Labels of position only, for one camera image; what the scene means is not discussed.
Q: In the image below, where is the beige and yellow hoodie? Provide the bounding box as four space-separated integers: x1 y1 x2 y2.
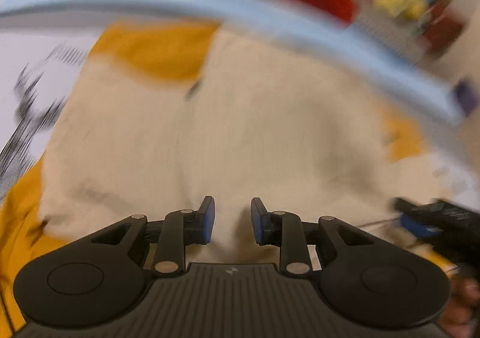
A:
1 22 448 337

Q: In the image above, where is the person's right hand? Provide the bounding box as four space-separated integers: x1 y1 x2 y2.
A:
438 275 479 338

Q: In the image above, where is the purple box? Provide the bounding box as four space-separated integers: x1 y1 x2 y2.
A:
454 79 479 117

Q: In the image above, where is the dark red cushion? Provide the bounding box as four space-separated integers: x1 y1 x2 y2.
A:
422 4 466 56

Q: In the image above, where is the grey patterned bed cover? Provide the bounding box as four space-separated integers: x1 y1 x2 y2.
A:
1 27 103 199

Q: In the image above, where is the light blue folded sheet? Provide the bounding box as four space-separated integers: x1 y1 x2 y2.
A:
1 0 479 165

